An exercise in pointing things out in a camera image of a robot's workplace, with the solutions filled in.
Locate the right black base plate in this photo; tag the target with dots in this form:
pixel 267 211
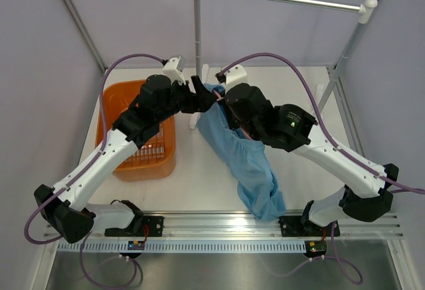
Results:
pixel 299 226

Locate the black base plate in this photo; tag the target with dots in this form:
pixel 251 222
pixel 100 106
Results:
pixel 153 226
pixel 299 226

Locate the orange plastic basket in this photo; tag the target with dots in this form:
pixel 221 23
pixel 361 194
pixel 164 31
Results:
pixel 156 159

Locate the white slotted cable duct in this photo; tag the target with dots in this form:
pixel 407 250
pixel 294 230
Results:
pixel 188 246

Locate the aluminium mounting rail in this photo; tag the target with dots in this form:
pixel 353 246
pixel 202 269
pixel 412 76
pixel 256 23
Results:
pixel 240 225

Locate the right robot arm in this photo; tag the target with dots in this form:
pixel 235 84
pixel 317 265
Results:
pixel 364 196

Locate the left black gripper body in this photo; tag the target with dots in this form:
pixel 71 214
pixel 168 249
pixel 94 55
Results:
pixel 181 99

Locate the pink clothes hanger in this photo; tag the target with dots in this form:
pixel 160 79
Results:
pixel 219 92

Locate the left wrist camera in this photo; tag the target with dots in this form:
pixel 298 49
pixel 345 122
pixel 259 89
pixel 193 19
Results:
pixel 173 69

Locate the metal corner frame post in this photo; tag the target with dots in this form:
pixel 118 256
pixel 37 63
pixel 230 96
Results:
pixel 84 34

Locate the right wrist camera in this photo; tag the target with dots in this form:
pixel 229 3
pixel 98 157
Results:
pixel 232 77

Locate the white metal clothes rack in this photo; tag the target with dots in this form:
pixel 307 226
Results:
pixel 364 12

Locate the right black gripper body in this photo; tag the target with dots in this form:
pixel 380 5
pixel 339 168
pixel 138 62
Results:
pixel 244 126

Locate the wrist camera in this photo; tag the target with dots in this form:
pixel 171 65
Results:
pixel 232 77
pixel 173 69

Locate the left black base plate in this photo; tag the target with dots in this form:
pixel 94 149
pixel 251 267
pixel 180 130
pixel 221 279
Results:
pixel 153 226

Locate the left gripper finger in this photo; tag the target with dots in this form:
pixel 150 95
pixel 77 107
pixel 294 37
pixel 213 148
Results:
pixel 202 105
pixel 202 94

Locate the blue shorts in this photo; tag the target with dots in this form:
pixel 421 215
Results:
pixel 257 184

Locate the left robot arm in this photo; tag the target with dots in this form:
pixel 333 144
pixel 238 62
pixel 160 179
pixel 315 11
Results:
pixel 65 205

